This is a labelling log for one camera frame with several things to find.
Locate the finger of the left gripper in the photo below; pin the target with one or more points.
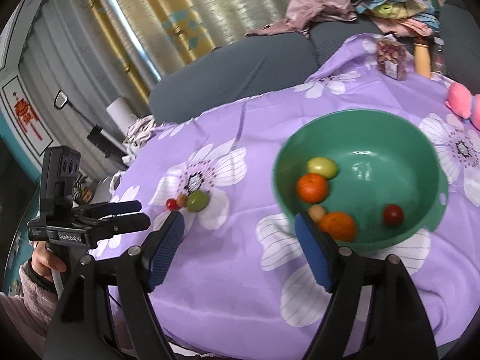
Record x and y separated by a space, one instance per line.
120 224
112 207

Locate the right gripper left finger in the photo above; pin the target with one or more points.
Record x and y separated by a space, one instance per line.
159 250

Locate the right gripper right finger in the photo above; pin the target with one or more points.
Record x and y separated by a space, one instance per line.
319 248

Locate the orange mandarin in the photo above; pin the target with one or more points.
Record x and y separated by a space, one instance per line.
341 226
312 188

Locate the red cherry tomato with stem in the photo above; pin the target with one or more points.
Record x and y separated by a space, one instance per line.
393 216

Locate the large green tomato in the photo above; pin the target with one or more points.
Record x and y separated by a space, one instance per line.
322 166

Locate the pink sleeved left forearm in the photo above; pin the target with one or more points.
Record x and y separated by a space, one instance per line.
32 312

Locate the left hand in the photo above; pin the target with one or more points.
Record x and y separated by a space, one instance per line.
45 263

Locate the red cherry tomato far left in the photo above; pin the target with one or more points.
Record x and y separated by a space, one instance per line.
172 205

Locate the green tomato by flower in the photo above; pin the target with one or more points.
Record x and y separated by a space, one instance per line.
197 201

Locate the black phone tripod stand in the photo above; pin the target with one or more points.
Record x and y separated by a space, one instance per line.
98 136

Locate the purple floral tablecloth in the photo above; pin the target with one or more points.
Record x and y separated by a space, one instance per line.
239 285

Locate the white knitted cloth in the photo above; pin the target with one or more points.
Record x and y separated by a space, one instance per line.
138 134

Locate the green plastic bowl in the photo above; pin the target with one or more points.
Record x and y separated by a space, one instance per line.
382 159

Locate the white paper roll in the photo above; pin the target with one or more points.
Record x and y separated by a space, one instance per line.
122 115

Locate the red chinese knot decoration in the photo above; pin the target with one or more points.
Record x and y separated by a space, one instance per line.
25 115

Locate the grey sofa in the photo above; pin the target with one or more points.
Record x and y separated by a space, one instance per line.
255 65

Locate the gold patterned curtain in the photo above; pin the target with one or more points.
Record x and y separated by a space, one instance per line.
154 38

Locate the pink plush toy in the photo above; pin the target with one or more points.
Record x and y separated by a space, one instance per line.
464 104

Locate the snack jar with label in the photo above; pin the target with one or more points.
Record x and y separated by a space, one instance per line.
392 58

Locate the yellow bottle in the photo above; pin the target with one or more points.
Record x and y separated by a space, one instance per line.
422 59

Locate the pile of folded clothes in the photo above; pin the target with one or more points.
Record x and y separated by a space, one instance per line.
401 18

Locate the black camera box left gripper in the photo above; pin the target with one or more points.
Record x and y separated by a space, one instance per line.
60 170

